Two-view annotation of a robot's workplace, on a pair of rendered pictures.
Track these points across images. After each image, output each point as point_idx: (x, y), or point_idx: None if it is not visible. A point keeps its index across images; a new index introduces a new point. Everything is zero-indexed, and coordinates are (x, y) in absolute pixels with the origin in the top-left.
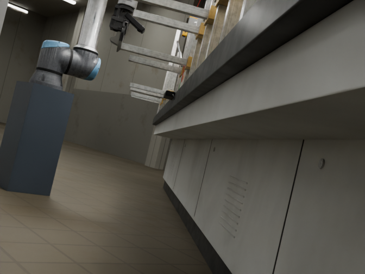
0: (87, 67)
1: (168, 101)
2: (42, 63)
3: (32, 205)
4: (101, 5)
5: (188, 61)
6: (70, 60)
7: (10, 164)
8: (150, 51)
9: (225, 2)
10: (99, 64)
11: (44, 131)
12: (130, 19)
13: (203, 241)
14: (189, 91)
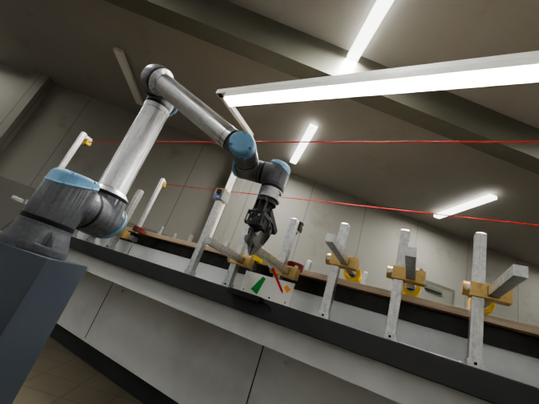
0: (114, 224)
1: (191, 276)
2: (52, 212)
3: None
4: (151, 143)
5: (295, 273)
6: (99, 213)
7: None
8: (273, 258)
9: (496, 301)
10: (126, 220)
11: (21, 348)
12: (272, 219)
13: None
14: (461, 389)
